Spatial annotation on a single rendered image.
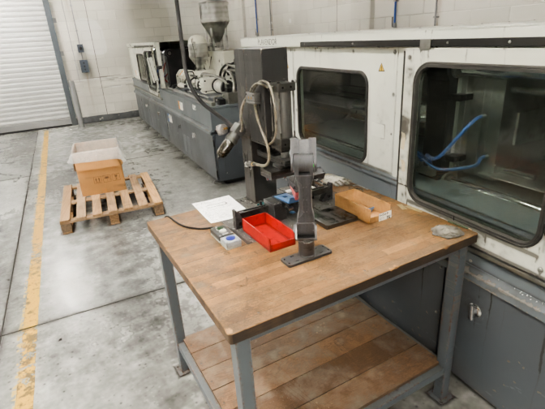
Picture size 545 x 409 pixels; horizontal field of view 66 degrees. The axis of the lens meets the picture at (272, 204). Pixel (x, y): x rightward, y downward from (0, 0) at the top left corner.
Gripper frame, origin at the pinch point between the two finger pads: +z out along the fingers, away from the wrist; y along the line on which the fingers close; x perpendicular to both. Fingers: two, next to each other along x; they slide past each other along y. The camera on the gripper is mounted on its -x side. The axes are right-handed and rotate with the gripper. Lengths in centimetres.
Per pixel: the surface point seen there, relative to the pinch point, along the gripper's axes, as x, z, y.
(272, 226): 13.1, 8.7, -4.8
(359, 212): -24.0, 0.8, -16.9
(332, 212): -16.6, 6.6, -8.4
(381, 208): -35.5, 0.5, -18.6
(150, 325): 61, 129, 35
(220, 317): 57, -9, -46
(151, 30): -180, 311, 872
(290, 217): -0.2, 13.1, 0.6
